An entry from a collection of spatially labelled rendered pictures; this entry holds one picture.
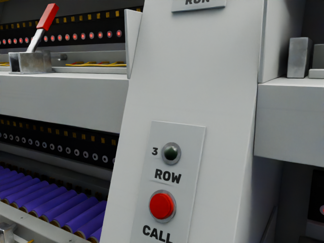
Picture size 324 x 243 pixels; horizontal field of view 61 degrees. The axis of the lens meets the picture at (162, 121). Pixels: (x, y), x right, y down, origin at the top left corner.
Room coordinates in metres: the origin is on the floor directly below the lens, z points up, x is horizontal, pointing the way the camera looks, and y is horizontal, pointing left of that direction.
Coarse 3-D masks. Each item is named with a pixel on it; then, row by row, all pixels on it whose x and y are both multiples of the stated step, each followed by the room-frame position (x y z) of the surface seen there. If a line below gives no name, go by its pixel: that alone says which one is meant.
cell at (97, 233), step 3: (96, 231) 0.31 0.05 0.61; (99, 231) 0.31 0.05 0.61; (93, 234) 0.31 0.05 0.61; (96, 234) 0.30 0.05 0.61; (99, 234) 0.31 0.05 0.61; (93, 237) 0.30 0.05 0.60; (96, 237) 0.30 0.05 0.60; (99, 237) 0.30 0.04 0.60; (96, 240) 0.30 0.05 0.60; (99, 240) 0.30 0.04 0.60
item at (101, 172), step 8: (0, 144) 0.57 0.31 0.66; (8, 144) 0.55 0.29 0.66; (16, 152) 0.54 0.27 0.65; (24, 152) 0.53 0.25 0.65; (32, 152) 0.51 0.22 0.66; (40, 152) 0.50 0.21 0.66; (40, 160) 0.50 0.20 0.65; (48, 160) 0.49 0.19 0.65; (56, 160) 0.48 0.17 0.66; (64, 160) 0.47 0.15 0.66; (72, 160) 0.46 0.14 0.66; (72, 168) 0.46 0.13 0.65; (80, 168) 0.45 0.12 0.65; (88, 168) 0.44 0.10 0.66; (96, 168) 0.43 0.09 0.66; (104, 168) 0.43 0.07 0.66; (96, 176) 0.44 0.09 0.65; (104, 176) 0.43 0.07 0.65
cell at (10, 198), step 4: (44, 180) 0.44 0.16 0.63; (36, 184) 0.42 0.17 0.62; (40, 184) 0.43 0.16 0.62; (44, 184) 0.43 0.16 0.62; (48, 184) 0.43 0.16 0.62; (28, 188) 0.41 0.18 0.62; (32, 188) 0.41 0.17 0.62; (36, 188) 0.42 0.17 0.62; (40, 188) 0.42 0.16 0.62; (16, 192) 0.40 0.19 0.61; (20, 192) 0.40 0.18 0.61; (24, 192) 0.40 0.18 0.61; (28, 192) 0.41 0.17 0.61; (8, 196) 0.39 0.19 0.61; (12, 196) 0.39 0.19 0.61; (16, 196) 0.39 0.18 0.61; (20, 196) 0.40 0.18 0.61; (8, 200) 0.38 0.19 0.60; (12, 200) 0.39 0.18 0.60; (8, 204) 0.39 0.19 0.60
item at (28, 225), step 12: (0, 204) 0.36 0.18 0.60; (0, 216) 0.34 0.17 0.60; (12, 216) 0.33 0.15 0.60; (24, 216) 0.33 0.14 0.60; (24, 228) 0.32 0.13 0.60; (36, 228) 0.31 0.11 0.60; (48, 228) 0.31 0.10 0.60; (36, 240) 0.31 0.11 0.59; (48, 240) 0.30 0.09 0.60; (60, 240) 0.29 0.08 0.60; (72, 240) 0.29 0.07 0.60; (84, 240) 0.29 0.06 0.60
